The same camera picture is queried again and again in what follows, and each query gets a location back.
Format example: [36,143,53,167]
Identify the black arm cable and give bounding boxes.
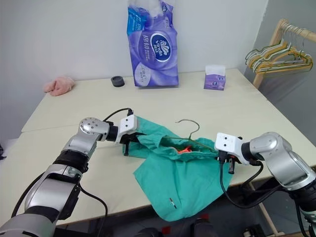
[10,107,134,223]
[218,150,264,208]

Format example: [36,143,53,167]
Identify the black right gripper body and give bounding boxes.
[224,153,242,165]

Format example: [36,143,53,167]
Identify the olive wire hanger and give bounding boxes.
[162,118,219,153]

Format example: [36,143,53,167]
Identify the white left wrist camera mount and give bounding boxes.
[114,114,138,144]

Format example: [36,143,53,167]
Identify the large purple tissue pack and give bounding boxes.
[126,0,180,88]

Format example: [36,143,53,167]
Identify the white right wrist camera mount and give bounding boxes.
[214,132,250,165]

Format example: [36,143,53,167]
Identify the hangers on wooden rack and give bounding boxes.
[252,18,316,90]

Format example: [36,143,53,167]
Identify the pink cloth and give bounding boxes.
[43,76,77,97]

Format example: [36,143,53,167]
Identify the green shorts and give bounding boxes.
[122,116,234,222]

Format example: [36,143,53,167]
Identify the dark grey round holder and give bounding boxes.
[110,75,126,88]

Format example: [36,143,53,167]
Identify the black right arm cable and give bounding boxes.
[218,150,264,208]

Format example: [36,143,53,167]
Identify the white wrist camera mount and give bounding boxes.
[214,132,250,165]
[114,114,138,144]

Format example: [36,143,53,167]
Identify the small purple tissue box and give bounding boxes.
[203,64,227,91]

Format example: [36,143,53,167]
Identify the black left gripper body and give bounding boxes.
[120,132,144,149]

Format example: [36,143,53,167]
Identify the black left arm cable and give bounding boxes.
[10,107,134,223]

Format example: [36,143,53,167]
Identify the dark rounded shape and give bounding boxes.
[193,216,218,237]
[135,227,164,237]

